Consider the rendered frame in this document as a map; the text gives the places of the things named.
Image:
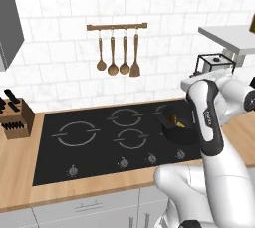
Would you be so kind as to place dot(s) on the wooden utensil rail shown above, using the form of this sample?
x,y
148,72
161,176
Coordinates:
x,y
116,26

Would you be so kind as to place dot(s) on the grey drawer front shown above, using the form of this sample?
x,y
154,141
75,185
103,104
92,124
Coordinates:
x,y
86,205

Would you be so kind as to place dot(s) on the black framed white box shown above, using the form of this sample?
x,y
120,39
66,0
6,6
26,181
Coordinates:
x,y
215,63

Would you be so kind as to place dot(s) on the white wall shelf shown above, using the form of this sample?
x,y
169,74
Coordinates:
x,y
232,38

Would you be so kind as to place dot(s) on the yellow vegetable piece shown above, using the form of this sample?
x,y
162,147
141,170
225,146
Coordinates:
x,y
181,124

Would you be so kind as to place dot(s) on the small wooden spoon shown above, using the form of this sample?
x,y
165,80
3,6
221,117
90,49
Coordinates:
x,y
101,62

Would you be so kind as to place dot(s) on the grey shelf bracket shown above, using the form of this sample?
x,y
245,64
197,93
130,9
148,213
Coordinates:
x,y
236,57

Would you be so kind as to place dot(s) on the black cooking pot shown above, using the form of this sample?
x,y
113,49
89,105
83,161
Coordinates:
x,y
179,135

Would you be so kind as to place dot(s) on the black glass hob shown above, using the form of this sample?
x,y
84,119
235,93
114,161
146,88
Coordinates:
x,y
99,145

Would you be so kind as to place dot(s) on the wooden knife block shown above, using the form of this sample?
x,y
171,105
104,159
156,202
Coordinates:
x,y
20,119

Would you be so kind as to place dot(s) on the large wooden spoon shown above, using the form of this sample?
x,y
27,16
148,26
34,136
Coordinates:
x,y
124,67
113,68

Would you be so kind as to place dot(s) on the wooden spatula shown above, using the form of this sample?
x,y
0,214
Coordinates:
x,y
135,69

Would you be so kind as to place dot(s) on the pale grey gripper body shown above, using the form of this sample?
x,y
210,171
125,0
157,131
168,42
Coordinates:
x,y
202,76

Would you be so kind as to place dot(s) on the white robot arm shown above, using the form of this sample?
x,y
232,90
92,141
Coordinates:
x,y
229,185

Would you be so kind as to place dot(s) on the grey hob knob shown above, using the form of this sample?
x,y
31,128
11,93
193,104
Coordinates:
x,y
152,158
72,171
124,163

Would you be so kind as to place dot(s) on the brown vegetable piece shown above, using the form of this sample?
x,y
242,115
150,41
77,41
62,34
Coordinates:
x,y
172,119

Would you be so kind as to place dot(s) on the grey wall cupboard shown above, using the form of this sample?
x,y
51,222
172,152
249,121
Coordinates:
x,y
8,23

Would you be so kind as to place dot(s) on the dark yellow shelf item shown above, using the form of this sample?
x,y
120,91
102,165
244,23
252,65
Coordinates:
x,y
252,24

